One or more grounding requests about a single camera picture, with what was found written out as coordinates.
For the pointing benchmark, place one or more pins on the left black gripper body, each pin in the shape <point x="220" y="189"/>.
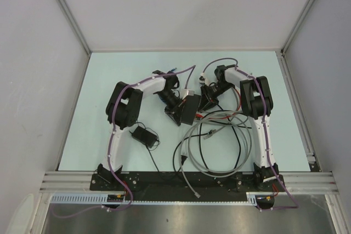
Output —
<point x="172" y="101"/>

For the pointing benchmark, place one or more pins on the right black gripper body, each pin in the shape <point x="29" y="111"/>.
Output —
<point x="215" y="91"/>

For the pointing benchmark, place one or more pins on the black network switch box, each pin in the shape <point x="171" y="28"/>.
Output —
<point x="189" y="110"/>

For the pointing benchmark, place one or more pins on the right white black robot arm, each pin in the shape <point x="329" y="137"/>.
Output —
<point x="256" y="104"/>

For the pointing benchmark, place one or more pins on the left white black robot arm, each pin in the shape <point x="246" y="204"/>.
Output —
<point x="123" y="111"/>

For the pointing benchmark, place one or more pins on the black power adapter brick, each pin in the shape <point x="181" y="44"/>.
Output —
<point x="144" y="136"/>

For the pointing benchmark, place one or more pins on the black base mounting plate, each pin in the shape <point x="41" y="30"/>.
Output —
<point x="172" y="187"/>

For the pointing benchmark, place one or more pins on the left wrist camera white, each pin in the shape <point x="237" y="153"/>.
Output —
<point x="186" y="92"/>

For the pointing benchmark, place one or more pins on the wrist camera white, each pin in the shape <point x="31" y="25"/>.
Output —
<point x="203" y="80"/>
<point x="186" y="92"/>

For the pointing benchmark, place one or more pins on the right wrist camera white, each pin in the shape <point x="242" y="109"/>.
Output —
<point x="203" y="80"/>

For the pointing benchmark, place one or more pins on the aluminium frame rail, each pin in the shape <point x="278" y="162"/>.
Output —
<point x="304" y="183"/>

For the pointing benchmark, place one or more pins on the slotted cable duct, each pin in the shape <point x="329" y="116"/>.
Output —
<point x="106" y="199"/>

